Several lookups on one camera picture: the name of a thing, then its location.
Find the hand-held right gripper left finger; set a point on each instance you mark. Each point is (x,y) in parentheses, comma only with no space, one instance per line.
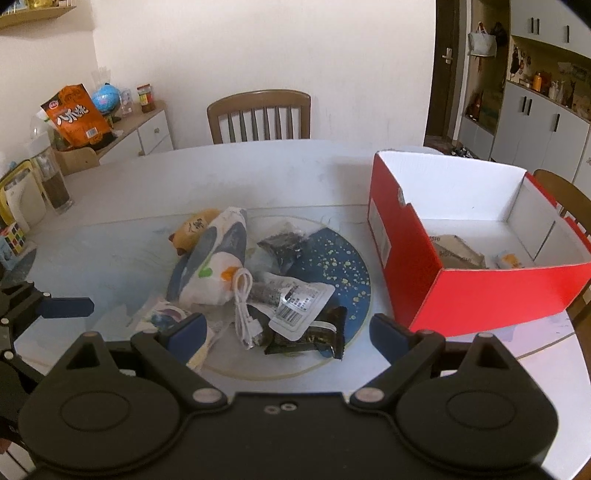
(187,334)

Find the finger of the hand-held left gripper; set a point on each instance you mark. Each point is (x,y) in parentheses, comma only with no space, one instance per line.
(64,307)

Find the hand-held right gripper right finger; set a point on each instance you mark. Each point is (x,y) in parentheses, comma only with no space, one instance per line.
(388,334)

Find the small bag with blue print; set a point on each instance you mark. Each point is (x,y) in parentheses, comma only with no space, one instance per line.
(161,316)

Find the white blue plastic bag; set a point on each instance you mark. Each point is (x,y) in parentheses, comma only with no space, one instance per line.
(217,272)

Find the black glossy wrapper packet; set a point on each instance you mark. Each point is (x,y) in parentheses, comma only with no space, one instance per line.
(318,339)

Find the clear packet with barcode label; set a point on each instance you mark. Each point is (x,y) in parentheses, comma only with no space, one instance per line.
(300,300)

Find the red cardboard box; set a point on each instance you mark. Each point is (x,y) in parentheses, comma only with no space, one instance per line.
(485,295)

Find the white desktop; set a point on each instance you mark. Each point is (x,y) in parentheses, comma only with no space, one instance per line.
(300,184)

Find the puzzle cube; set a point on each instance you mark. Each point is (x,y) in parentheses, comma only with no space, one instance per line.
(11,240)

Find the blue speckled round plate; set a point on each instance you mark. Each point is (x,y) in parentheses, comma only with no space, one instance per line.
(323,258)

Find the yellow plush toy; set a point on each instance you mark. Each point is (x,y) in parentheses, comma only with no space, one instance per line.
(194,228)

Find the beige paper packet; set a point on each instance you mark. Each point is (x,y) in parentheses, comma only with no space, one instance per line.
(455,251)

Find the yellow white kettle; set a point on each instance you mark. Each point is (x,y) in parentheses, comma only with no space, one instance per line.
(25,198)

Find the plastic bottle with dark drink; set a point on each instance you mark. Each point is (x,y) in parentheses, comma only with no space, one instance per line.
(55,189)

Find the black crinkled snack packet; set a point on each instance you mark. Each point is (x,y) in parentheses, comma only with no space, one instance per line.
(281,244)

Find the small yellow white packet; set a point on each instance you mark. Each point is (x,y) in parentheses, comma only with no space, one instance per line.
(508,261)

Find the small wooden box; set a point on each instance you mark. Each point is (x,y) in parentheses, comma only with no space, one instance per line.
(76,159)

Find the orange snack bag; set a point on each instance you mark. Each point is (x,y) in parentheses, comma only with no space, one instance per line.
(76,117)

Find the white sideboard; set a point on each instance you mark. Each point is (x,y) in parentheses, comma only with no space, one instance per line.
(154,134)

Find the pair of dark sneakers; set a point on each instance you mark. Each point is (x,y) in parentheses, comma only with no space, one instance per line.
(461,151)

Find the small blue globe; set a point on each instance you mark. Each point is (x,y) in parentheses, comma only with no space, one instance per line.
(104,99)

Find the clear glass jar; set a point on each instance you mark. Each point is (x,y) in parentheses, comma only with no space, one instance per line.
(127,104)

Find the jar with red lid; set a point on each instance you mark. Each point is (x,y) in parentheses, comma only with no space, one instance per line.
(147,99)

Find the wooden chair with slats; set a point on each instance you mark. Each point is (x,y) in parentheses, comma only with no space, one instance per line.
(258,104)
(561,189)

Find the dark brown door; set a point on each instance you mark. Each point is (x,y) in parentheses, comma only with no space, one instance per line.
(443,92)

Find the grey tote bag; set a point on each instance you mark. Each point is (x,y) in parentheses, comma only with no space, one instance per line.
(482,41)

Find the dark hanging bag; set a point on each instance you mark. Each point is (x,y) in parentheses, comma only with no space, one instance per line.
(499,34)

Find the grey wall cabinet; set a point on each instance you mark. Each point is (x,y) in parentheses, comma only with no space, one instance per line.
(545,124)

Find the wooden wall shelf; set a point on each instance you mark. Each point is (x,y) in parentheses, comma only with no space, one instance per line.
(27,16)

